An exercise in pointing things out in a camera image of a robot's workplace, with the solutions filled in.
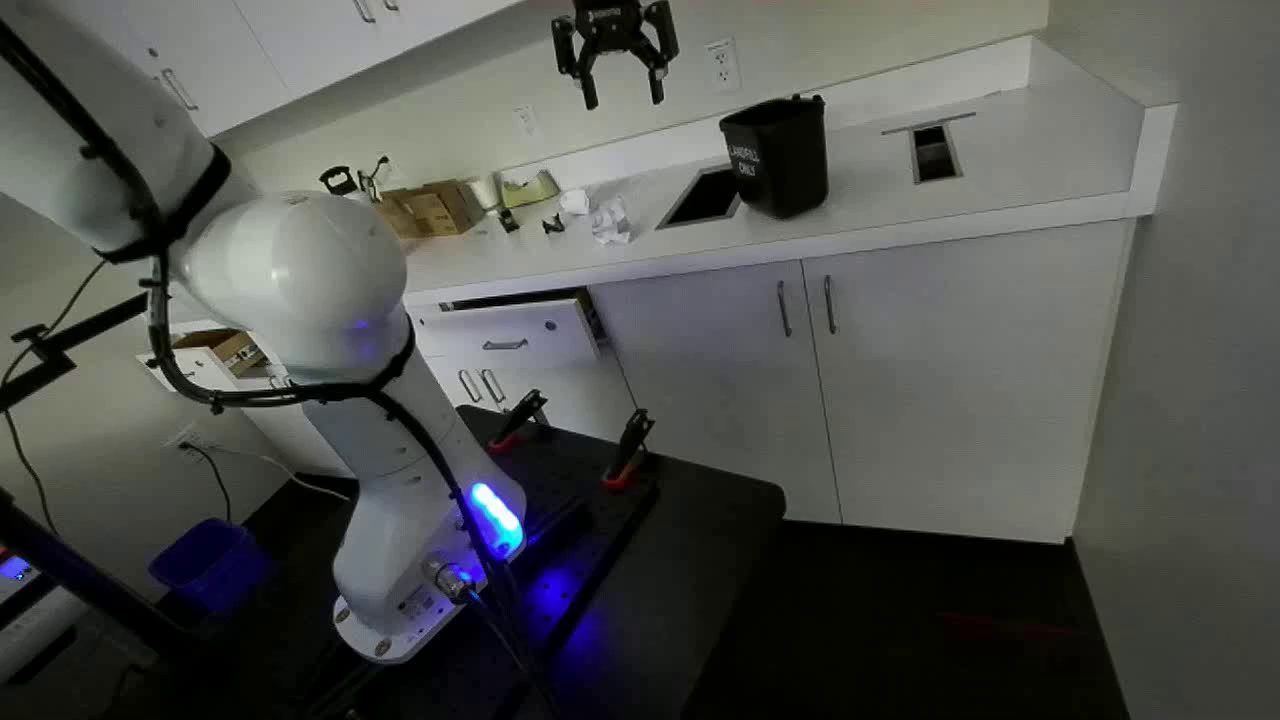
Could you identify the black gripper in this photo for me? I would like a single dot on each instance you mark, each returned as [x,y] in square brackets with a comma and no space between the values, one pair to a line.
[616,31]

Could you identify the white cabinet door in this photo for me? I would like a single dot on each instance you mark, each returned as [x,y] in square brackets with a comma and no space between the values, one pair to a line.
[960,384]
[721,384]

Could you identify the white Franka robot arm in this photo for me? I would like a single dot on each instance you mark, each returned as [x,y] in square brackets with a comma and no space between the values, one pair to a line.
[300,281]

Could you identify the white cabinet door under sink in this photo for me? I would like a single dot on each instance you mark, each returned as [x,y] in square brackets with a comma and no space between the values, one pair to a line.
[721,384]

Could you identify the small open cardboard box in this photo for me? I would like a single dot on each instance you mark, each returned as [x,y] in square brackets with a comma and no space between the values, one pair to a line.
[227,348]

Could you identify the white side cabinet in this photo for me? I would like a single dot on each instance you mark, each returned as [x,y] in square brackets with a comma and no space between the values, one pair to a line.
[285,432]

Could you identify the white crumpled wrapper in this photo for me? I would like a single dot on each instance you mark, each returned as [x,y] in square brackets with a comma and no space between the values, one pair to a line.
[615,223]

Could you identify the dark counter sink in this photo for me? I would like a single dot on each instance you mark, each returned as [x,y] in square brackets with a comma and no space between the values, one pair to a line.
[700,203]

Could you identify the small black counter item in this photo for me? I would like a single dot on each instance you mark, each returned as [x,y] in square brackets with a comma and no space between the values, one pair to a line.
[552,226]
[511,217]

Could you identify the cardboard box on counter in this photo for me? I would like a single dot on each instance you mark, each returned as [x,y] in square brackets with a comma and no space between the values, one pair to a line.
[430,210]

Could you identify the white drawer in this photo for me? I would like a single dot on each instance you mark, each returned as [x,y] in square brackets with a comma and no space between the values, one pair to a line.
[512,346]

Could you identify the white bottle red label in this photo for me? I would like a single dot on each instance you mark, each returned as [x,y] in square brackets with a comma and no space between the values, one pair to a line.
[340,178]

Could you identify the red black clamp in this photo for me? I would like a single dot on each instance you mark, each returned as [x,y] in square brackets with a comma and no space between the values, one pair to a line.
[518,420]
[628,448]

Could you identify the white kitchen countertop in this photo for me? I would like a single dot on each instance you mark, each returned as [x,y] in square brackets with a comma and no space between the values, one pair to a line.
[1043,161]

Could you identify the black robot table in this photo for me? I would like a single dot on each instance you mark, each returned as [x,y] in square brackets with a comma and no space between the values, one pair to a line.
[692,563]

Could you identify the blue plastic bin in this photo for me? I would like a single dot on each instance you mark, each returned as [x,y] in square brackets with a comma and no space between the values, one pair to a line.
[212,567]

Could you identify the purple lit white box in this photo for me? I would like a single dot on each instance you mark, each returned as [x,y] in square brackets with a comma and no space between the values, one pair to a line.
[18,572]

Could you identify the white wall outlet plate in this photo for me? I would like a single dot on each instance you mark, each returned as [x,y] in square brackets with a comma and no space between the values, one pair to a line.
[527,120]
[721,60]

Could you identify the white upper wall cabinets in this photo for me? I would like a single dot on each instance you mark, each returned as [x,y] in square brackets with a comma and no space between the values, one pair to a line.
[332,41]

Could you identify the black camera stand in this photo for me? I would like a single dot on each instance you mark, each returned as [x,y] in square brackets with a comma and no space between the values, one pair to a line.
[66,340]

